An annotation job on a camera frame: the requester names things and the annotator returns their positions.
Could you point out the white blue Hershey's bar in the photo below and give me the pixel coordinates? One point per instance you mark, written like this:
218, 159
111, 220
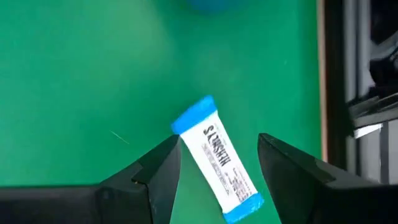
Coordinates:
217, 155

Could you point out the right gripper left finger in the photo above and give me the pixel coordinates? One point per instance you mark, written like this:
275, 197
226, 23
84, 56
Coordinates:
149, 186

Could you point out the black aluminium table frame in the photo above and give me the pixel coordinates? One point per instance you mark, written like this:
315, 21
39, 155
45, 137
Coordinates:
334, 77

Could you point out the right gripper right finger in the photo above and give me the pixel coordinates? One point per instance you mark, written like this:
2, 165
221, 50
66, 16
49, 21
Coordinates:
289, 180

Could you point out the green table mat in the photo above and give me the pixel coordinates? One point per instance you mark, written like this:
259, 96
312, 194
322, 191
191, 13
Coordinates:
77, 77

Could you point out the black office chair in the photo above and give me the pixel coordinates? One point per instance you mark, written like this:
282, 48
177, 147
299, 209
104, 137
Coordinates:
385, 62

